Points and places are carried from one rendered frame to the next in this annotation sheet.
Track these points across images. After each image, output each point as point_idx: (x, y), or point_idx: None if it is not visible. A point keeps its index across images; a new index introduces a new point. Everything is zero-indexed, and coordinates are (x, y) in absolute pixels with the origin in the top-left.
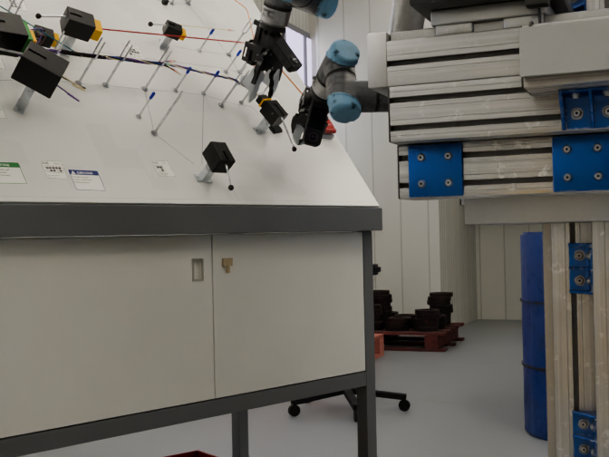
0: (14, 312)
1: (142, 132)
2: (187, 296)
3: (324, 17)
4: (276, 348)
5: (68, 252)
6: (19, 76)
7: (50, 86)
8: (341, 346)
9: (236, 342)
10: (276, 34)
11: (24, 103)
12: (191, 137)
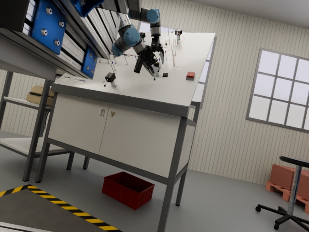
0: (57, 110)
1: None
2: (97, 119)
3: (150, 21)
4: (124, 148)
5: (71, 99)
6: None
7: None
8: (156, 161)
9: (110, 140)
10: (155, 37)
11: None
12: (125, 75)
